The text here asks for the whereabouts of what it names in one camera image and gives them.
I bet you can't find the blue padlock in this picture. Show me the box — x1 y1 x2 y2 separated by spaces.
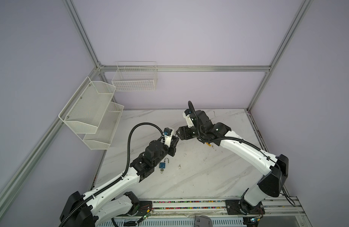
159 158 170 169

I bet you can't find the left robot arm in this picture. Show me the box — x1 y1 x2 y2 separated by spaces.
60 123 181 227

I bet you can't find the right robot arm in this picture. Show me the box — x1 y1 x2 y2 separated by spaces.
176 109 289 215

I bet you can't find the lower white mesh shelf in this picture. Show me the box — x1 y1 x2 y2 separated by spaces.
83 102 124 150

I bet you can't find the white mesh shelf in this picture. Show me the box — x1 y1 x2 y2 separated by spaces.
83 102 124 150
58 77 116 134

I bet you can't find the grey device at front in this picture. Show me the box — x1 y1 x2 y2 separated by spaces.
194 215 213 227

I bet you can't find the upper white mesh shelf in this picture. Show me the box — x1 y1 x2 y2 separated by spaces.
58 77 116 134

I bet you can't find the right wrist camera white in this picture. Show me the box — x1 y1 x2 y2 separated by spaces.
183 109 194 128

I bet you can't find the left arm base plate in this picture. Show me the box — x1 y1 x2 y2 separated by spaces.
126 201 153 216

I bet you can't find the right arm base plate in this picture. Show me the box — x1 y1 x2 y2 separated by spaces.
225 189 265 216

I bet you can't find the white wire basket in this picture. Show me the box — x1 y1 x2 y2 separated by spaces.
112 61 158 92

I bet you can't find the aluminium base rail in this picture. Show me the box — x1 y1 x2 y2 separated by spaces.
95 196 311 227

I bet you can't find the aluminium frame profile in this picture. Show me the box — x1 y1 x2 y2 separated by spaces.
0 1 303 195

